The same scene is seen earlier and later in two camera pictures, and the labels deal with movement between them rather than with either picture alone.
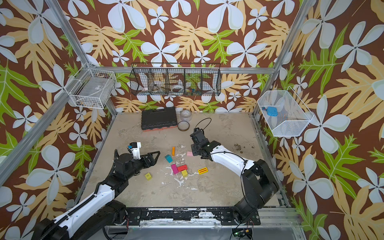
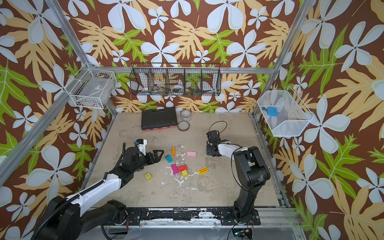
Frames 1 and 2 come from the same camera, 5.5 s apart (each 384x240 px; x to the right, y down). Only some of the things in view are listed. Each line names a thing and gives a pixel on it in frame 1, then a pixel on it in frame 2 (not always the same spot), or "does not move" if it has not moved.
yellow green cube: (148, 176) does not move
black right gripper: (197, 141) -> (212, 148)
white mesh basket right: (293, 115) does not move
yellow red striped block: (203, 170) does not move
